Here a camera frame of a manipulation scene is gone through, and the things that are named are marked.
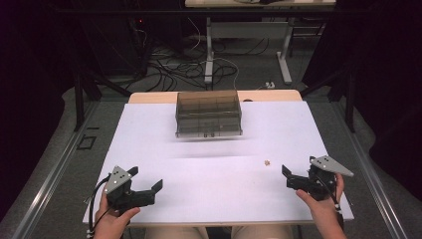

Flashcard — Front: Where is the metal floor rail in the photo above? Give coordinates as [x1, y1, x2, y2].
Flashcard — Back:
[331, 101, 409, 239]
[11, 101, 101, 239]

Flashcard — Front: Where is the person's right hand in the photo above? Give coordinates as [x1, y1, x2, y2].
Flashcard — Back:
[296, 172, 345, 224]

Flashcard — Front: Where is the tangle of floor cables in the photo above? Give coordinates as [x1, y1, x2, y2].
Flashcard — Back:
[130, 18, 271, 93]

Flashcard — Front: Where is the person's left hand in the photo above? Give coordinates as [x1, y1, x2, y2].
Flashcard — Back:
[94, 192, 141, 239]

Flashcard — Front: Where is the white background desk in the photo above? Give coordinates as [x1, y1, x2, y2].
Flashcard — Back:
[184, 0, 337, 86]

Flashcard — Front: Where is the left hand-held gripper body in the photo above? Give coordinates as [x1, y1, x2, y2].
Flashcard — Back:
[104, 165, 157, 214]

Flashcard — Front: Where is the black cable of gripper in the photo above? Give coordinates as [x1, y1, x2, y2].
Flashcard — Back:
[315, 175, 344, 230]
[87, 174, 112, 239]

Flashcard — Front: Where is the black floor hatch frame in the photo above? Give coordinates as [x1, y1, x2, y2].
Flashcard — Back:
[77, 134, 98, 151]

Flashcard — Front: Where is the wooden table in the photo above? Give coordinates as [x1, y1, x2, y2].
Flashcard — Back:
[127, 89, 304, 105]

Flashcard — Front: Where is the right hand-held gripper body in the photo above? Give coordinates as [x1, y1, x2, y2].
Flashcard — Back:
[286, 154, 354, 202]

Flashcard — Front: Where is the black metal stand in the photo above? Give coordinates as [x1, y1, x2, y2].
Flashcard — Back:
[72, 68, 133, 132]
[300, 63, 357, 133]

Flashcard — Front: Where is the white board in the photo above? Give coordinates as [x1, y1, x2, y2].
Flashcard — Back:
[82, 101, 355, 225]

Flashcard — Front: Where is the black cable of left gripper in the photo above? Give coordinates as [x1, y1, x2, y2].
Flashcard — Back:
[87, 174, 112, 239]

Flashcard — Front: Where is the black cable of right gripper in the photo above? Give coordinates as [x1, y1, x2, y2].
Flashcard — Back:
[315, 175, 344, 230]

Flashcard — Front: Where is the transparent grey drawer organizer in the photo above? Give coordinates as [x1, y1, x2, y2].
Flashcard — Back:
[174, 89, 244, 138]

